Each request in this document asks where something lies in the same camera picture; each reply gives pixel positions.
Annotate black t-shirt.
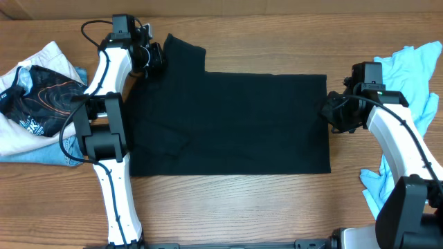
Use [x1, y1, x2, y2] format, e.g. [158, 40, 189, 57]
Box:
[125, 35, 331, 176]

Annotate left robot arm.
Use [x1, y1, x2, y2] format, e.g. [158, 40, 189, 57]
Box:
[71, 14, 165, 248]

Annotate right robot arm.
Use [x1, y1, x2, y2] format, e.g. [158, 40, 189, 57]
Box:
[320, 62, 442, 249]

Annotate light blue t-shirt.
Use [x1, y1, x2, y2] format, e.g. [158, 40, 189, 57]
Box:
[360, 41, 442, 218]

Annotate black patterned folded shirt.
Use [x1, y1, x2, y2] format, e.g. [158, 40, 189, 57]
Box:
[1, 66, 87, 137]

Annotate blue denim jeans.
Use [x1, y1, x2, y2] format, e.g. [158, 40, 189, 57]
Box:
[0, 66, 89, 167]

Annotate beige folded garment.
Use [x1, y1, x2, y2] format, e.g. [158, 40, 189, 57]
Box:
[1, 41, 87, 156]

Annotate right black cable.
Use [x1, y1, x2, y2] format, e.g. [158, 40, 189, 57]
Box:
[332, 81, 443, 198]

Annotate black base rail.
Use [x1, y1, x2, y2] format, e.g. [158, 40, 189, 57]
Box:
[87, 235, 342, 249]

